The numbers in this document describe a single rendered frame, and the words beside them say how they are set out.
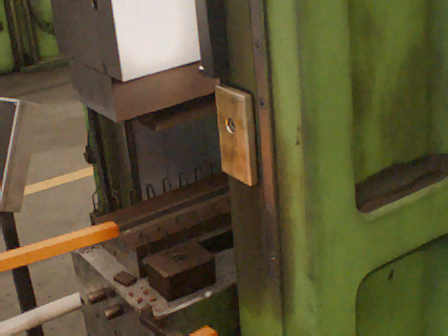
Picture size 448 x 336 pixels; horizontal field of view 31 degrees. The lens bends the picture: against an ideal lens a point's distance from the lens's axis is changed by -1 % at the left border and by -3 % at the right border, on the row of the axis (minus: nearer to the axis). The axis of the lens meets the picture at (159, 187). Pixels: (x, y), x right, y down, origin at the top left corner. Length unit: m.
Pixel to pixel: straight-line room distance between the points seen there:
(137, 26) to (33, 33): 5.02
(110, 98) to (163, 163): 0.45
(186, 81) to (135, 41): 0.18
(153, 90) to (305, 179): 0.40
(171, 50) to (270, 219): 0.37
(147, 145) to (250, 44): 0.64
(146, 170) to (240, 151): 0.55
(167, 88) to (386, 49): 0.44
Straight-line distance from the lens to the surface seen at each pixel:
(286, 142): 1.37
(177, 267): 1.63
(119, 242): 1.76
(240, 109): 1.40
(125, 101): 1.57
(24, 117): 2.05
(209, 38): 1.40
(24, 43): 6.51
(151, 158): 1.95
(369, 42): 1.43
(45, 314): 2.19
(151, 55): 1.51
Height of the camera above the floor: 1.83
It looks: 26 degrees down
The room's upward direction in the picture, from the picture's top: 7 degrees counter-clockwise
